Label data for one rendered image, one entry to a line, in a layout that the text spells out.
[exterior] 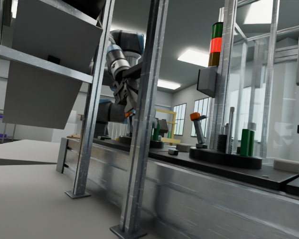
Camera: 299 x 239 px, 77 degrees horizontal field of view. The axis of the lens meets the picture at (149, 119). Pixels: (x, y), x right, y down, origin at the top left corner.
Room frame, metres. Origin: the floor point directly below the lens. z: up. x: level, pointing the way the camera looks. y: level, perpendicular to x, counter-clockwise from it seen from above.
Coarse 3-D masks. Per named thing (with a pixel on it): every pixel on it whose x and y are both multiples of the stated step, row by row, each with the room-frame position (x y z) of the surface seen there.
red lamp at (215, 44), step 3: (213, 39) 0.61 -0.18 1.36; (216, 39) 0.61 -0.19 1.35; (219, 39) 0.60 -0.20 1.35; (213, 42) 0.61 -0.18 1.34; (216, 42) 0.60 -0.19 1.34; (219, 42) 0.60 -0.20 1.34; (210, 45) 0.63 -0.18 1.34; (213, 45) 0.61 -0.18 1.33; (216, 45) 0.60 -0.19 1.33; (219, 45) 0.60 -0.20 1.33; (210, 48) 0.62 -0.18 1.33; (213, 48) 0.61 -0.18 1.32; (216, 48) 0.60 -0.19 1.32; (219, 48) 0.60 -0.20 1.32; (210, 51) 0.62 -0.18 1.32; (213, 51) 0.61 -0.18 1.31; (216, 51) 0.60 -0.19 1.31; (219, 51) 0.60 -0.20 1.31
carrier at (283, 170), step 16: (224, 128) 0.39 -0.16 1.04; (224, 144) 0.38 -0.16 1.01; (176, 160) 0.33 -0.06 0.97; (192, 160) 0.33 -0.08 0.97; (208, 160) 0.34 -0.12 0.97; (224, 160) 0.33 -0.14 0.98; (240, 160) 0.33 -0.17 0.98; (256, 160) 0.33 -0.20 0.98; (288, 160) 0.39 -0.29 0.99; (224, 176) 0.27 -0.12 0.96; (240, 176) 0.26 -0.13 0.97; (256, 176) 0.25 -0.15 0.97; (272, 176) 0.27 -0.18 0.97; (288, 176) 0.29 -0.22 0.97
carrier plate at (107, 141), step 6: (96, 138) 0.59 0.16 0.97; (102, 144) 0.51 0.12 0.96; (108, 144) 0.49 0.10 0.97; (114, 144) 0.47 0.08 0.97; (120, 144) 0.48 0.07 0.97; (126, 144) 0.51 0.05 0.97; (126, 150) 0.43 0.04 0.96; (150, 150) 0.43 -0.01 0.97; (156, 150) 0.45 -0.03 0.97; (162, 150) 0.47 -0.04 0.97; (180, 150) 0.56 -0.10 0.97
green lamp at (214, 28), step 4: (216, 24) 0.61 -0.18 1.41; (220, 24) 0.60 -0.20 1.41; (212, 28) 0.63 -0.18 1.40; (216, 28) 0.61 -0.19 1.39; (220, 28) 0.60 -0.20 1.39; (212, 32) 0.62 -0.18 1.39; (216, 32) 0.61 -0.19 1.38; (220, 32) 0.60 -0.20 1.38; (212, 36) 0.62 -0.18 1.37; (216, 36) 0.61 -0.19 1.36; (220, 36) 0.60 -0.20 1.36
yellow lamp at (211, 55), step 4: (212, 52) 0.61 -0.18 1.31; (216, 52) 0.60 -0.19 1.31; (212, 56) 0.61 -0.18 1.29; (216, 56) 0.60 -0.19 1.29; (208, 60) 0.63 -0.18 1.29; (212, 60) 0.61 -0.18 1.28; (216, 60) 0.60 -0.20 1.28; (208, 64) 0.62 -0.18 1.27; (212, 64) 0.61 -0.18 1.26; (216, 64) 0.60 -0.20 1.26
